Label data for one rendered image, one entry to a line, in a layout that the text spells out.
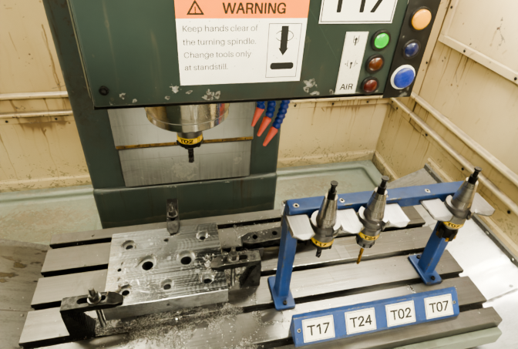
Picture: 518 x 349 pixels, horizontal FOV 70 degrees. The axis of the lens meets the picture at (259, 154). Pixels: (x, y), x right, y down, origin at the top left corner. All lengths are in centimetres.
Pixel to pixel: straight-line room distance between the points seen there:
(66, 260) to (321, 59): 95
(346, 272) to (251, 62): 80
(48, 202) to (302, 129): 123
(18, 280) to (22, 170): 57
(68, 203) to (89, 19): 150
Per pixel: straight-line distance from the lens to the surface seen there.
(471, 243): 151
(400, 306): 107
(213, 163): 135
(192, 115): 64
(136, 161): 133
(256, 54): 47
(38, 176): 194
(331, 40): 50
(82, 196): 191
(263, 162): 143
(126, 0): 45
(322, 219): 78
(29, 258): 161
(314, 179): 195
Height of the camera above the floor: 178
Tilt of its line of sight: 35 degrees down
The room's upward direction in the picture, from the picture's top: 4 degrees clockwise
